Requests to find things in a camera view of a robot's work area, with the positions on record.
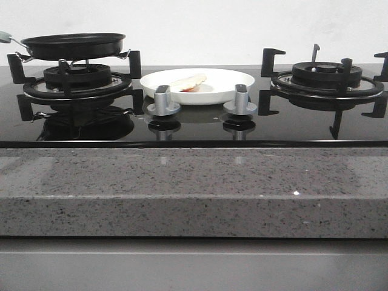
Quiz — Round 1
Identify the fried egg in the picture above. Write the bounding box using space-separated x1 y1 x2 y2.
169 73 207 92

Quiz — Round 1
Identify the white round plate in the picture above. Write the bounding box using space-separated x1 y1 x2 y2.
140 68 255 105

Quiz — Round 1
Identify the silver left stove knob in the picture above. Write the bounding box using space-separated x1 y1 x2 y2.
147 85 181 116

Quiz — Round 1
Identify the silver stove knob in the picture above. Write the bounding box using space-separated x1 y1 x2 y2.
223 84 257 116
147 85 181 116

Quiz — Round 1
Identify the silver right stove knob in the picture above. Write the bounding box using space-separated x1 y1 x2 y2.
223 84 257 116

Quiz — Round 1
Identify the left black gas burner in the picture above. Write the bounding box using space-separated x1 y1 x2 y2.
23 64 132 105

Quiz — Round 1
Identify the black gas burner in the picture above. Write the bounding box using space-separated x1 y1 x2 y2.
271 59 384 101
23 64 132 105

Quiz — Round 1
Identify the left black pan support grate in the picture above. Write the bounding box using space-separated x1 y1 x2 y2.
7 50 142 126

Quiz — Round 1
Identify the black pan support grate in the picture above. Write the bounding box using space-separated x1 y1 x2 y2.
7 50 142 126
261 44 387 137

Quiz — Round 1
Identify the right black gas burner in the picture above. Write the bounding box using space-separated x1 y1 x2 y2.
271 59 384 101

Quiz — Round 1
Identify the right black pan support grate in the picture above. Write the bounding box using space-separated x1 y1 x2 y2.
261 44 387 137

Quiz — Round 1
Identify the black frying pan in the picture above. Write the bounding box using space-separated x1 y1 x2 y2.
19 33 125 61

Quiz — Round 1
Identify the black glass stove top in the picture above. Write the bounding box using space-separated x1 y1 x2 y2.
1 66 387 148

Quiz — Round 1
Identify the grey cabinet front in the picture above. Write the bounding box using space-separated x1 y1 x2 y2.
1 238 387 290

